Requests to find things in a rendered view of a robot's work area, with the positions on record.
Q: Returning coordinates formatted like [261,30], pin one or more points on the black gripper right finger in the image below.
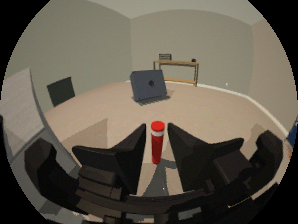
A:
[193,156]

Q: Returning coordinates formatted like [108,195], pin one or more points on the red peg with white band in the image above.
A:
[158,129]

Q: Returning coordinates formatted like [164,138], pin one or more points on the dark grey flat panel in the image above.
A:
[147,84]

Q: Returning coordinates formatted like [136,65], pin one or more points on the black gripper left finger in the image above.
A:
[124,158]

